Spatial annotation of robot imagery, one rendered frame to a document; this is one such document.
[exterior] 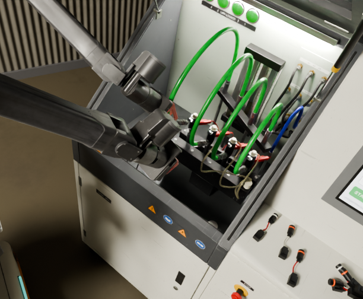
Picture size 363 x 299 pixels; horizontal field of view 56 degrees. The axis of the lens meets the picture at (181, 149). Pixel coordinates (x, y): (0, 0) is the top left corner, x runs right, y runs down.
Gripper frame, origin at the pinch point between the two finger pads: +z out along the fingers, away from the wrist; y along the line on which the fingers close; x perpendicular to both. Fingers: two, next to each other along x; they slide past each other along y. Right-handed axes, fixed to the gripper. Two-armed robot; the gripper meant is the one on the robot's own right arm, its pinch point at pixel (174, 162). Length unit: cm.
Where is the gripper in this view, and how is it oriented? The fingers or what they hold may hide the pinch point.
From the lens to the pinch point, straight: 91.2
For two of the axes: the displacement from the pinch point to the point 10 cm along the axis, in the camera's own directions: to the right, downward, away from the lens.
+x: -6.1, -6.6, 4.3
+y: 6.7, -7.3, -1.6
